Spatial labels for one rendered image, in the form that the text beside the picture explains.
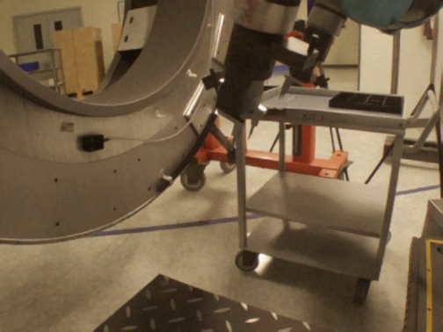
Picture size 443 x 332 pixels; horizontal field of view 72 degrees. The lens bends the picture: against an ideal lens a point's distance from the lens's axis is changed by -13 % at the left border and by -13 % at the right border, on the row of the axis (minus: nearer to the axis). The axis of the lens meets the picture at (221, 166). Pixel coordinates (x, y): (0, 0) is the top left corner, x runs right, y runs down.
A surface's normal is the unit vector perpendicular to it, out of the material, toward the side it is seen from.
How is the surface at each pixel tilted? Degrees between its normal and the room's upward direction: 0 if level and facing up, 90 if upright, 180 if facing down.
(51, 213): 90
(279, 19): 113
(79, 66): 90
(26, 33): 90
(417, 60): 90
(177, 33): 53
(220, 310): 0
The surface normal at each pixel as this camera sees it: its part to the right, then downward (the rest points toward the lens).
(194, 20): -0.46, -0.16
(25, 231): 0.87, 0.14
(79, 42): 0.17, 0.34
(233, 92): -0.50, 0.14
